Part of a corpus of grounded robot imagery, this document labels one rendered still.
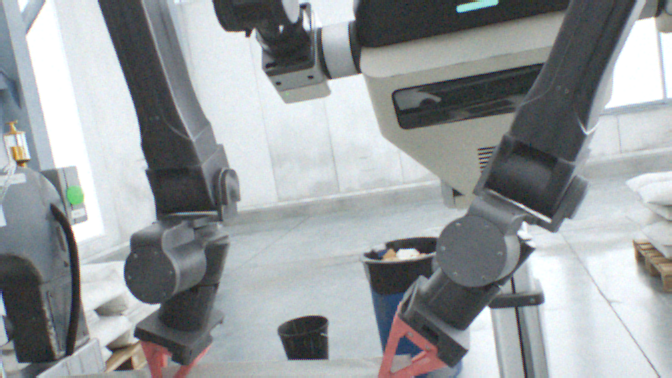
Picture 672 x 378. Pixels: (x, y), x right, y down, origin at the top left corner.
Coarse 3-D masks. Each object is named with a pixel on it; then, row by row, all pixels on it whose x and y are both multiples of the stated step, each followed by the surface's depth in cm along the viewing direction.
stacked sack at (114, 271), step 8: (96, 264) 412; (104, 264) 411; (112, 264) 402; (120, 264) 400; (80, 272) 396; (88, 272) 394; (96, 272) 388; (104, 272) 387; (112, 272) 383; (120, 272) 386; (88, 280) 383; (96, 280) 383; (104, 280) 380; (112, 280) 379; (120, 280) 381
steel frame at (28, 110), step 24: (0, 0) 577; (168, 0) 874; (0, 24) 581; (24, 24) 613; (0, 48) 585; (24, 48) 584; (0, 72) 570; (24, 72) 580; (0, 96) 590; (24, 96) 575; (0, 120) 586; (24, 120) 591; (48, 144) 598; (48, 168) 593
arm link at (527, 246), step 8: (520, 232) 52; (520, 240) 49; (528, 240) 53; (520, 248) 51; (528, 248) 52; (536, 248) 52; (520, 256) 52; (528, 256) 53; (520, 264) 53; (512, 272) 53; (504, 280) 53
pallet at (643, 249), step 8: (632, 240) 421; (640, 240) 413; (648, 240) 409; (640, 248) 399; (648, 248) 393; (656, 248) 392; (640, 256) 413; (648, 256) 379; (656, 256) 374; (664, 256) 370; (648, 264) 382; (656, 264) 362; (664, 264) 354; (648, 272) 384; (656, 272) 376; (664, 272) 344; (664, 280) 347; (664, 288) 349
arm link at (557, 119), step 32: (576, 0) 44; (608, 0) 43; (640, 0) 43; (576, 32) 45; (608, 32) 44; (544, 64) 47; (576, 64) 46; (608, 64) 45; (544, 96) 48; (576, 96) 46; (512, 128) 50; (544, 128) 48; (576, 128) 47; (512, 160) 51; (544, 160) 51; (576, 160) 49; (512, 192) 52; (544, 192) 50
